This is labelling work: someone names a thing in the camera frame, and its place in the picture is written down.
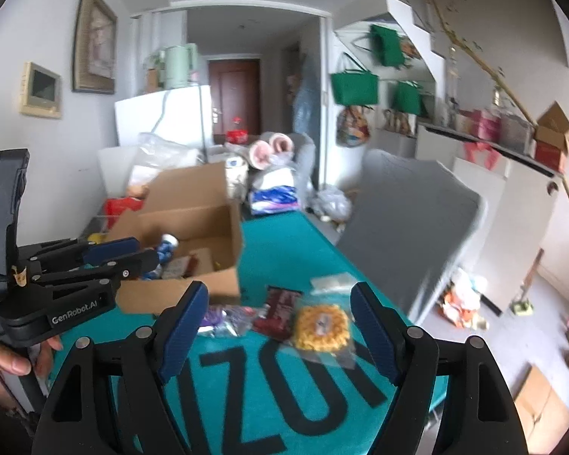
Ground person's left hand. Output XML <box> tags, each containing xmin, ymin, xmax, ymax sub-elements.
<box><xmin>0</xmin><ymin>334</ymin><xmax>64</xmax><ymax>381</ymax></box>

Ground teal tablecloth black letters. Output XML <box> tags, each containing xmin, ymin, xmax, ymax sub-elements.
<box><xmin>47</xmin><ymin>211</ymin><xmax>449</xmax><ymax>455</ymax></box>

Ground hanging clear plastic wrap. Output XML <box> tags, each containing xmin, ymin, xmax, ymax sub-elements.
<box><xmin>291</xmin><ymin>54</ymin><xmax>321</xmax><ymax>138</ymax></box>

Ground bamboo branch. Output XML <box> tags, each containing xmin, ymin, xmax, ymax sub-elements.
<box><xmin>422</xmin><ymin>0</ymin><xmax>569</xmax><ymax>200</ymax></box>

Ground patterned tote bag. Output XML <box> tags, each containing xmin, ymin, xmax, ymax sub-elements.
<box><xmin>336</xmin><ymin>105</ymin><xmax>371</xmax><ymax>149</ymax></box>

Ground orange white plastic bag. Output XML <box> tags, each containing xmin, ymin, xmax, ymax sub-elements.
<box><xmin>439</xmin><ymin>270</ymin><xmax>489</xmax><ymax>330</ymax></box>

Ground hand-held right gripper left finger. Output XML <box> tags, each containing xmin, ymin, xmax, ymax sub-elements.
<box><xmin>31</xmin><ymin>281</ymin><xmax>210</xmax><ymax>455</ymax></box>

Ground small blue white bottle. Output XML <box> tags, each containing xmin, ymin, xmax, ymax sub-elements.
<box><xmin>154</xmin><ymin>233</ymin><xmax>178</xmax><ymax>278</ymax></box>

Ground clear bag with buns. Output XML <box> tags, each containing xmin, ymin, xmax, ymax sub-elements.
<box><xmin>126</xmin><ymin>132</ymin><xmax>204</xmax><ymax>197</ymax></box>

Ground tall glass bottle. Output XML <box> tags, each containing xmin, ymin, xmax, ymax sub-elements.
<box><xmin>446</xmin><ymin>45</ymin><xmax>458</xmax><ymax>119</ymax></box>

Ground yellow round snack packet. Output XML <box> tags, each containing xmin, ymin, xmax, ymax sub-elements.
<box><xmin>291</xmin><ymin>301</ymin><xmax>356</xmax><ymax>356</ymax></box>

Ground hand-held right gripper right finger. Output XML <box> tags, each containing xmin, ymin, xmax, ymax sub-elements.
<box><xmin>350</xmin><ymin>281</ymin><xmax>532</xmax><ymax>455</ymax></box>

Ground wall intercom panel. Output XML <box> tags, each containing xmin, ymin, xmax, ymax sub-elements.
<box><xmin>19</xmin><ymin>61</ymin><xmax>63</xmax><ymax>118</ymax></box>

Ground white foam board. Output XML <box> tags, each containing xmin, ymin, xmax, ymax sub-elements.
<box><xmin>97</xmin><ymin>146</ymin><xmax>140</xmax><ymax>204</ymax></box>

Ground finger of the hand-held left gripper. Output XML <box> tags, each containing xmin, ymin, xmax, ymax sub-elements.
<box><xmin>16</xmin><ymin>237</ymin><xmax>140</xmax><ymax>276</ymax></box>
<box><xmin>28</xmin><ymin>249</ymin><xmax>159</xmax><ymax>295</ymax></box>

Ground red plastic bag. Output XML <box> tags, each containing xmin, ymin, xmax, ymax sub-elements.
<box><xmin>105</xmin><ymin>196</ymin><xmax>145</xmax><ymax>219</ymax></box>

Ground clear packet white contents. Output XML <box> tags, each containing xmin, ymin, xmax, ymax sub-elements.
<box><xmin>310</xmin><ymin>275</ymin><xmax>354</xmax><ymax>292</ymax></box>

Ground red ribbon bow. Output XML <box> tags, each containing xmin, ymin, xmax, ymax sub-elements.
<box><xmin>462</xmin><ymin>141</ymin><xmax>498</xmax><ymax>169</ymax></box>

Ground white fridge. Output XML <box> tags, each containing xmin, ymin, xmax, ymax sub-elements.
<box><xmin>115</xmin><ymin>85</ymin><xmax>214</xmax><ymax>152</ymax></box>

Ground framed wall picture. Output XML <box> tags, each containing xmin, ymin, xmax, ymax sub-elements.
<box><xmin>72</xmin><ymin>0</ymin><xmax>118</xmax><ymax>94</ymax></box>

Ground white cabinet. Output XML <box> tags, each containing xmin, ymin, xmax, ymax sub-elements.
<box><xmin>415</xmin><ymin>121</ymin><xmax>569</xmax><ymax>314</ymax></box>

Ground grey pink plush toy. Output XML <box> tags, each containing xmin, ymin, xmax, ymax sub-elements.
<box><xmin>247</xmin><ymin>133</ymin><xmax>296</xmax><ymax>170</ymax></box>

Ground large green tote bag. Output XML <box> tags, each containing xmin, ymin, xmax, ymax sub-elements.
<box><xmin>331</xmin><ymin>54</ymin><xmax>379</xmax><ymax>106</ymax></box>

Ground blue white tissue pack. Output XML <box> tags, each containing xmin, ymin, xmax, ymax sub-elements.
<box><xmin>250</xmin><ymin>185</ymin><xmax>299</xmax><ymax>214</ymax></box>

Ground dark brown snack packet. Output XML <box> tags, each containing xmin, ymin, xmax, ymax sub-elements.
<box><xmin>253</xmin><ymin>287</ymin><xmax>304</xmax><ymax>342</ymax></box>

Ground pink gift boxes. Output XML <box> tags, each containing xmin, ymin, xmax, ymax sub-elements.
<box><xmin>472</xmin><ymin>109</ymin><xmax>501</xmax><ymax>140</ymax></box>

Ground silver grey bag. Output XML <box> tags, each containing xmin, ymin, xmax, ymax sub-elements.
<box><xmin>500</xmin><ymin>114</ymin><xmax>534</xmax><ymax>152</ymax></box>

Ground small open cardboard box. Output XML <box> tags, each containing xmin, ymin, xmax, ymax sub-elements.
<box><xmin>533</xmin><ymin>102</ymin><xmax>569</xmax><ymax>145</ymax></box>

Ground purple snack packet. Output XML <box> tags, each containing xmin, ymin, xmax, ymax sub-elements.
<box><xmin>199</xmin><ymin>306</ymin><xmax>259</xmax><ymax>337</ymax></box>

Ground red cola bottle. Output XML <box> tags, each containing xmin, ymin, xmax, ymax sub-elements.
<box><xmin>226</xmin><ymin>116</ymin><xmax>250</xmax><ymax>145</ymax></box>

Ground pale green kettle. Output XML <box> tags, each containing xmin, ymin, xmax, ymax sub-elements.
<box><xmin>163</xmin><ymin>44</ymin><xmax>201</xmax><ymax>90</ymax></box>

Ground red gift box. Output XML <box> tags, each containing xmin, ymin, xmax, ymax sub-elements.
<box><xmin>535</xmin><ymin>140</ymin><xmax>569</xmax><ymax>174</ymax></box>

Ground brown door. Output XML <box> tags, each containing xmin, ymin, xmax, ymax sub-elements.
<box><xmin>207</xmin><ymin>58</ymin><xmax>261</xmax><ymax>136</ymax></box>

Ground flat cardboard sheet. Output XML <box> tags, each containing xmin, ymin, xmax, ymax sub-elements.
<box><xmin>514</xmin><ymin>365</ymin><xmax>569</xmax><ymax>455</ymax></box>

